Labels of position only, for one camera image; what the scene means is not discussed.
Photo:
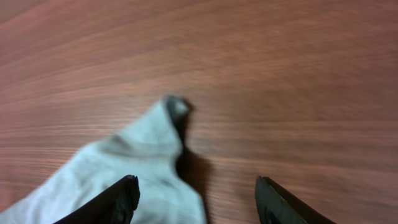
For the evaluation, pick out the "light blue t-shirt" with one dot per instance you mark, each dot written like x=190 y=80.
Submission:
x=147 y=149

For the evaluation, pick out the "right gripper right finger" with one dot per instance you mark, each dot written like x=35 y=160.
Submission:
x=276 y=205

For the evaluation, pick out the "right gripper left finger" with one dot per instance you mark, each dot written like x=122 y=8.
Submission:
x=115 y=205

